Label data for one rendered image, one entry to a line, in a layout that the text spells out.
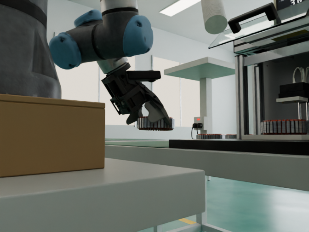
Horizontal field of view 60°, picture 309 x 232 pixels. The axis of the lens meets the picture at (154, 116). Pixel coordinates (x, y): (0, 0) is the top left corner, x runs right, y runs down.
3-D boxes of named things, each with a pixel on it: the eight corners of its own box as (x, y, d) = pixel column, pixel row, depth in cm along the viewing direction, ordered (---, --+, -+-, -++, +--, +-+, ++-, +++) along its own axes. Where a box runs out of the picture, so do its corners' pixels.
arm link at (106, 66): (111, 51, 75) (127, 43, 69) (119, 66, 77) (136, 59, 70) (91, 64, 71) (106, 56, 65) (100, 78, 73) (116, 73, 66)
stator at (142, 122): (152, 128, 71) (152, 114, 71) (129, 130, 80) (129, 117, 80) (182, 130, 78) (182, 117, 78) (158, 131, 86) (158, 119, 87)
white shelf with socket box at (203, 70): (208, 141, 140) (207, 56, 144) (163, 140, 170) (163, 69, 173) (247, 141, 162) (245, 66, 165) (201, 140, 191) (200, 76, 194)
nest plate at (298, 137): (301, 140, 58) (301, 134, 58) (241, 139, 70) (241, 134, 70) (329, 139, 67) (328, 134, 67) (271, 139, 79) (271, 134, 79)
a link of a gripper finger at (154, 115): (160, 136, 71) (135, 113, 72) (173, 123, 74) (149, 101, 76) (164, 131, 69) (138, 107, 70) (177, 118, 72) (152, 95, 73)
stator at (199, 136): (215, 142, 116) (215, 133, 116) (229, 143, 105) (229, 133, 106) (191, 142, 113) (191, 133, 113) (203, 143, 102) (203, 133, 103)
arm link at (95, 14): (64, 26, 65) (83, 18, 72) (88, 66, 69) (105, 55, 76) (85, 10, 61) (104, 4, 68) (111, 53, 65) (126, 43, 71)
